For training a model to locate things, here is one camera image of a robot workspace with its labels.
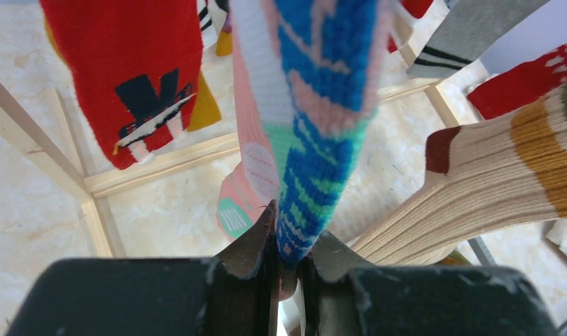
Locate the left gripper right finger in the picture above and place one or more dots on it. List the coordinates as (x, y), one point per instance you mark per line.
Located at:
(344, 294)

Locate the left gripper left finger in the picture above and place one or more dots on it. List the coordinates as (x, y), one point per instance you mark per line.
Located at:
(234, 292)

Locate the grey sock with black stripes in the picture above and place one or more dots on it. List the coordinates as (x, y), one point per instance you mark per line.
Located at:
(469, 29)

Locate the red white patterned sock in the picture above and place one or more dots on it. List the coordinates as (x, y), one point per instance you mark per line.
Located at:
(521, 85)

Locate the mustard yellow sock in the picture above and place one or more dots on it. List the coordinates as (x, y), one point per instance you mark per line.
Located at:
(206, 111)

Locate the beige striped ribbed sock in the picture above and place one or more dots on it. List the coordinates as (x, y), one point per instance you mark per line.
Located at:
(480, 178)

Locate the red snowflake sock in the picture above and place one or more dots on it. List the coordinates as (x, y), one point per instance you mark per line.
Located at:
(130, 61)

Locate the wooden rack frame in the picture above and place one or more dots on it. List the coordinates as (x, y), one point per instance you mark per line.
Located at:
(138, 165)

